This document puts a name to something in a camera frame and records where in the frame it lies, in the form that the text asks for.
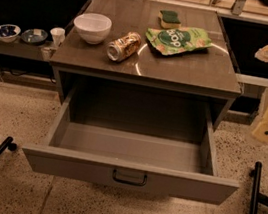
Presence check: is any grey cabinet with brown top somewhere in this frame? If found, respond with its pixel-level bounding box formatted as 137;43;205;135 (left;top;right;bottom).
50;0;241;125

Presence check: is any green chip bag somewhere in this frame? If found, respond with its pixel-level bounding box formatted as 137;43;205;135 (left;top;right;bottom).
145;27;212;56

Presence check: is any white paper cup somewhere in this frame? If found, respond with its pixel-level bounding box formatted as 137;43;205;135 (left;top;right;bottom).
50;27;66;47

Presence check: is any blue grey small bowl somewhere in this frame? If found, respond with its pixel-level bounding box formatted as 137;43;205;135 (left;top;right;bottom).
20;28;48;46

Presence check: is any blue white patterned bowl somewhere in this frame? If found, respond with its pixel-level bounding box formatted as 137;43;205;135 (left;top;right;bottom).
0;24;21;43

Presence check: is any orange soda can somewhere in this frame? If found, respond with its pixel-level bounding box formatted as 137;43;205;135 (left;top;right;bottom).
106;32;142;62

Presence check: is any grey open top drawer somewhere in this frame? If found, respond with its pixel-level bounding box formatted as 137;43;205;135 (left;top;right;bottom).
23;84;239;204

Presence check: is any green yellow sponge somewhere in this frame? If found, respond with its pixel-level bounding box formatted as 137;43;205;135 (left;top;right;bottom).
158;10;181;29

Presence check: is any black drawer handle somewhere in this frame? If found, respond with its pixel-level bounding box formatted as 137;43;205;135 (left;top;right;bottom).
112;170;147;187

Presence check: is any grey side shelf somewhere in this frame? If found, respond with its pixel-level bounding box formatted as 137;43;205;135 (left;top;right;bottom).
0;38;56;62

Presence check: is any black right base leg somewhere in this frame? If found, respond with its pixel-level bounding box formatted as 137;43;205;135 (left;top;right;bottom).
249;161;268;214

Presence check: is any white ceramic bowl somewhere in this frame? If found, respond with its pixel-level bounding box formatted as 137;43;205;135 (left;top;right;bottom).
73;13;112;45

